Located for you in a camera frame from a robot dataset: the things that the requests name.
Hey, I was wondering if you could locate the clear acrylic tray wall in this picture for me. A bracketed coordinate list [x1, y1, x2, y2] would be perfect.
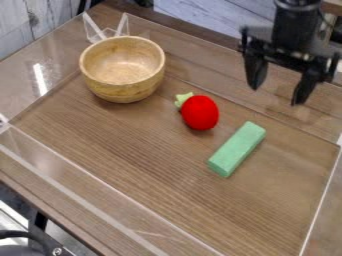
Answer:
[0, 14, 342, 256]

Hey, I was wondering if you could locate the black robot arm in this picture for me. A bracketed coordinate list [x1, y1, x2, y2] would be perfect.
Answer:
[239, 0, 342, 105]

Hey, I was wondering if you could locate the red plush strawberry toy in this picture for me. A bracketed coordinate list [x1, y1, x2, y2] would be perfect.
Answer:
[175, 92, 219, 130]

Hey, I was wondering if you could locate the light wooden bowl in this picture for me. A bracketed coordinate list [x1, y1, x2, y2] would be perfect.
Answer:
[79, 36, 166, 104]

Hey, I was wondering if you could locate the green rectangular stick block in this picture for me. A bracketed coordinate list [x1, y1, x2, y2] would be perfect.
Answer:
[207, 121, 266, 177]

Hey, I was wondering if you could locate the metal table leg background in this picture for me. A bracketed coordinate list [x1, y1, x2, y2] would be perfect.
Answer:
[319, 11, 342, 45]

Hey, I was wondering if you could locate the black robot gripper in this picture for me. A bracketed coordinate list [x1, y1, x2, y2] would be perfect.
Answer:
[239, 26, 342, 105]

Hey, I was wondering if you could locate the black cable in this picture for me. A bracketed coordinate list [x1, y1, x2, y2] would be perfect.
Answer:
[0, 229, 51, 256]

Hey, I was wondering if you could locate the black table frame leg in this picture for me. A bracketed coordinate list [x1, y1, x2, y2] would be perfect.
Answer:
[28, 212, 75, 256]

